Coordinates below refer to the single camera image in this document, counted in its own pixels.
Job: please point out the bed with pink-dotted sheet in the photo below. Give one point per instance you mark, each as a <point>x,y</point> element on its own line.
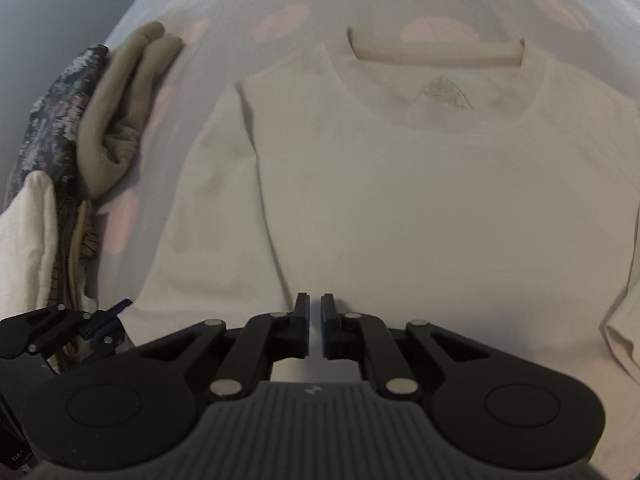
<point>210,15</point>

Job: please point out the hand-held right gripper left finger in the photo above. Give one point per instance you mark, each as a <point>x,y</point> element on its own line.
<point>301,312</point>

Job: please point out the white folded garment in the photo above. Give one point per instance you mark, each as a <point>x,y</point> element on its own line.
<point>25,245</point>

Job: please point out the beige folded garment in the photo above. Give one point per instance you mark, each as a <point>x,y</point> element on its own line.
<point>117,110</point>

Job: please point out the dark floral garment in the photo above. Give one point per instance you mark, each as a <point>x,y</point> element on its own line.
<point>55,120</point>

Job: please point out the cream white t-shirt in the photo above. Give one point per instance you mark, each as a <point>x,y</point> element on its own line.
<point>400,200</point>

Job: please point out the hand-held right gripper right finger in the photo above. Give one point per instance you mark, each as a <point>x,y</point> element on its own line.
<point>327,312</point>

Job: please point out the tan striped garment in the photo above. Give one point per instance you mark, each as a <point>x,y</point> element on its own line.
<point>75,255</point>

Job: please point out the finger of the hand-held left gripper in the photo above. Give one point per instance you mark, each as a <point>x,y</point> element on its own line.
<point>45,327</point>
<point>105,342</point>

